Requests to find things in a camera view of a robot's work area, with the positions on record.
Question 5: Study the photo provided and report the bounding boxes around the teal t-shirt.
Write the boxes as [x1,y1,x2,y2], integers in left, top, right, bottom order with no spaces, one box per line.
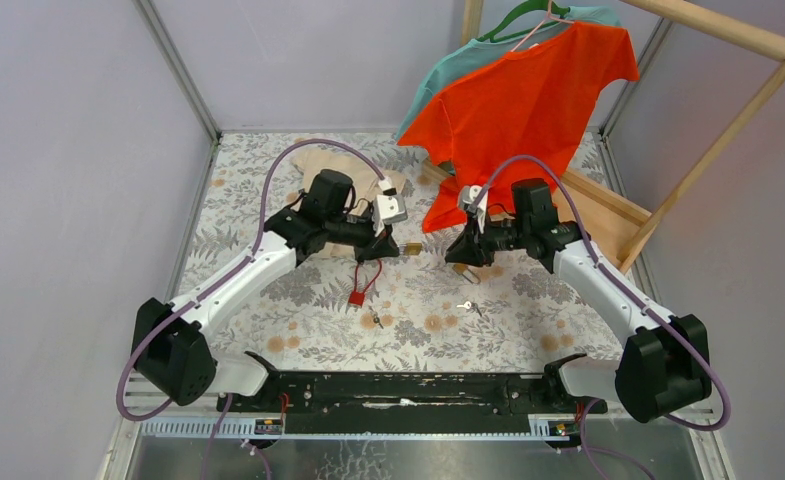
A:
[394,6,622,140]

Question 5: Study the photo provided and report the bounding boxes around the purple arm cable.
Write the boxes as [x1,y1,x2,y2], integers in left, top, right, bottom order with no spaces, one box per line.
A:
[471,154,733,433]
[115,138,390,423]

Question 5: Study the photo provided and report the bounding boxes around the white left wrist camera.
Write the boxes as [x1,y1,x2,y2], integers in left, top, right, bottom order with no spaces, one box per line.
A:
[372,177,408,237]

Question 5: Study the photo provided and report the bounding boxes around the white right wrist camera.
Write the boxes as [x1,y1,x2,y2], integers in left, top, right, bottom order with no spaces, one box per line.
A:
[458,185,488,233]

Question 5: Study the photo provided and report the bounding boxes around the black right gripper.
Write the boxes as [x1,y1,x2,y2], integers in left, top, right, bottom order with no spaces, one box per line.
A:
[445,209,530,268]

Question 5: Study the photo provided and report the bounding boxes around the orange t-shirt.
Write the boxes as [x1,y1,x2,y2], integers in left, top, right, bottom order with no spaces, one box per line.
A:
[398,21,639,233]

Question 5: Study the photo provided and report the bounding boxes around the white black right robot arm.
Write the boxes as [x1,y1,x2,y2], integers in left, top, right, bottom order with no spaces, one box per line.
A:
[445,179,713,423]

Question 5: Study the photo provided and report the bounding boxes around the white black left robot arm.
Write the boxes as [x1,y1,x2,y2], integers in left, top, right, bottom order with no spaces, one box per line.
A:
[131,169,407,411]

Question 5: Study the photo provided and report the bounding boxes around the pink clothes hanger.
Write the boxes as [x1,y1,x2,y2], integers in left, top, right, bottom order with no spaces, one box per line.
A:
[511,0,572,52]

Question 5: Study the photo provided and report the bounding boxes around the floral patterned table mat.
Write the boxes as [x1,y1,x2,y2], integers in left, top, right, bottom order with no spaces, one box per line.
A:
[210,133,621,372]

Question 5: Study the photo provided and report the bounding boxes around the beige folded cloth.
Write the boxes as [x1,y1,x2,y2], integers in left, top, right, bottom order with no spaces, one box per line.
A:
[289,147,406,259]

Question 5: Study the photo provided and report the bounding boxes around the green clothes hanger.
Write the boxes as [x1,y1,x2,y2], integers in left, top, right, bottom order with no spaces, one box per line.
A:
[477,0,571,43]

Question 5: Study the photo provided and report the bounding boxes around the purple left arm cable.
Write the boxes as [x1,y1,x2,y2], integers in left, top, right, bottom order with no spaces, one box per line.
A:
[115,138,390,423]

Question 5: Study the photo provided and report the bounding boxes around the wooden clothes rack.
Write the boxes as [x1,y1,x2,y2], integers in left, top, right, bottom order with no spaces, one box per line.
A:
[421,0,785,274]

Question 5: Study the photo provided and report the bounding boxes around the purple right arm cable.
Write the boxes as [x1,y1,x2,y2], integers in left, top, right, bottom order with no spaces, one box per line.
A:
[471,154,733,433]

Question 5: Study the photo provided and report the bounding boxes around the red cable lock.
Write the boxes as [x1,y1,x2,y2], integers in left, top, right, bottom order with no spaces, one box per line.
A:
[347,259,383,308]

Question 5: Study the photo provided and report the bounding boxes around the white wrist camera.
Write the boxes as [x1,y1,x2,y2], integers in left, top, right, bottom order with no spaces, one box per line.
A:
[458,185,488,233]
[372,177,408,237]

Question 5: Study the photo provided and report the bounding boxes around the white slotted cable duct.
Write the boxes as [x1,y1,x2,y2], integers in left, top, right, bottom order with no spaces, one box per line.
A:
[136,413,585,442]

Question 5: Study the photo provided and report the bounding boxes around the brass padlock with keys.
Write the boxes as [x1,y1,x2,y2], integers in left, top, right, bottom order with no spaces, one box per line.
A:
[452,264,482,285]

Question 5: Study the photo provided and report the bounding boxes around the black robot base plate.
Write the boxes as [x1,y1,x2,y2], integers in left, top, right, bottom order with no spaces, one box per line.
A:
[217,362,608,422]

